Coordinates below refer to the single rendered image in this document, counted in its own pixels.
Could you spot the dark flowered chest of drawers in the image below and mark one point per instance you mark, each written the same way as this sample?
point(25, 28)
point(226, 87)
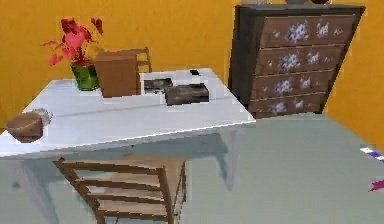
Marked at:
point(293, 60)

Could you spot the dark grey book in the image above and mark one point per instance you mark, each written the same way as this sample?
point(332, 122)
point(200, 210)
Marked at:
point(186, 94)

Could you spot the small black remote control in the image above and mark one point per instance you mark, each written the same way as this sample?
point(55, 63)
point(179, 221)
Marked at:
point(194, 72)

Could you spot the brown cardboard box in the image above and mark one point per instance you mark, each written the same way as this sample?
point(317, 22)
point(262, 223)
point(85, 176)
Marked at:
point(117, 75)

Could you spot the dark brown round dish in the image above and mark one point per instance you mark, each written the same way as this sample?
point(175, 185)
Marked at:
point(319, 1)

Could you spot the grey bowl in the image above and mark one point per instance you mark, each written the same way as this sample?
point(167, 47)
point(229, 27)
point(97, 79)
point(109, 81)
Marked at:
point(296, 1)

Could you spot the purple and white cloth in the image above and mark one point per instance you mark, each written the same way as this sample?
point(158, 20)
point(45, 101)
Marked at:
point(375, 166)

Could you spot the brown wooden slatted chair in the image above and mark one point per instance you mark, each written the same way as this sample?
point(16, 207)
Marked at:
point(133, 186)

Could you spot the brown bowl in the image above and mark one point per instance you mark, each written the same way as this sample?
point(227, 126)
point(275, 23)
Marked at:
point(25, 126)

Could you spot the white table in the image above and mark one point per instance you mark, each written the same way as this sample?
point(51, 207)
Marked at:
point(133, 116)

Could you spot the red flowers in green vase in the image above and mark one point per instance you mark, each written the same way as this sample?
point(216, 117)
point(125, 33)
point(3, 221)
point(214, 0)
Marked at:
point(80, 60)

